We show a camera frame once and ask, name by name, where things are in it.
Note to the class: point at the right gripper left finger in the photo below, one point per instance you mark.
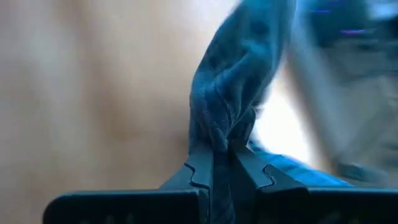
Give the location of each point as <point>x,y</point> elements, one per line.
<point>199,171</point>

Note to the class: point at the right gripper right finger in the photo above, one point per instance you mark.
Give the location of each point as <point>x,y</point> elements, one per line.
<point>248,174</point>

